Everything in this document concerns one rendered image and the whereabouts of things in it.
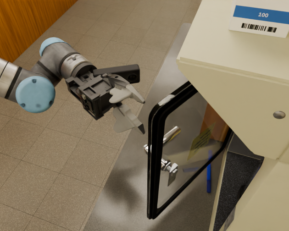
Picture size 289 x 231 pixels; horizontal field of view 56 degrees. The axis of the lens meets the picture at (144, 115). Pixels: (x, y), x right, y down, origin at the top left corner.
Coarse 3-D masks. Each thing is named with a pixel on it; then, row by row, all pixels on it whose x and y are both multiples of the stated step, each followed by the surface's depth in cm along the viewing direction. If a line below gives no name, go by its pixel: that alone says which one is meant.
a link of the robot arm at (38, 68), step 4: (36, 64) 69; (40, 64) 68; (32, 68) 69; (36, 68) 68; (40, 68) 68; (44, 68) 68; (36, 72) 66; (40, 72) 68; (44, 72) 68; (48, 72) 68; (48, 76) 68; (52, 76) 69; (56, 76) 69; (52, 80) 69; (56, 80) 70; (60, 80) 72; (56, 84) 72
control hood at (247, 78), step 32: (224, 0) 28; (192, 32) 24; (224, 32) 24; (192, 64) 22; (224, 64) 22; (256, 64) 22; (288, 64) 22; (224, 96) 23; (256, 96) 22; (288, 96) 21; (256, 128) 25; (288, 128) 24
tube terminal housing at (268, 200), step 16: (224, 160) 75; (272, 160) 29; (288, 160) 27; (256, 176) 34; (272, 176) 29; (288, 176) 28; (256, 192) 33; (272, 192) 31; (288, 192) 30; (240, 208) 38; (256, 208) 35; (272, 208) 34; (288, 208) 33; (240, 224) 40; (256, 224) 39; (272, 224) 37; (288, 224) 36
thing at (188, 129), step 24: (168, 96) 36; (192, 96) 40; (168, 120) 39; (192, 120) 46; (216, 120) 56; (168, 144) 45; (192, 144) 54; (216, 144) 69; (192, 168) 65; (168, 192) 62
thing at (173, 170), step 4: (168, 164) 50; (176, 164) 50; (164, 168) 50; (168, 168) 50; (172, 168) 49; (176, 168) 50; (172, 172) 49; (176, 172) 50; (172, 176) 51; (168, 180) 51; (172, 180) 53; (168, 184) 52
